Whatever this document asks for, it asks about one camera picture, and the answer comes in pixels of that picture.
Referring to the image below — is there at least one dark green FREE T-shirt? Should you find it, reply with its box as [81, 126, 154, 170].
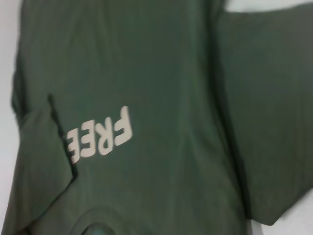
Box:
[9, 0, 313, 235]

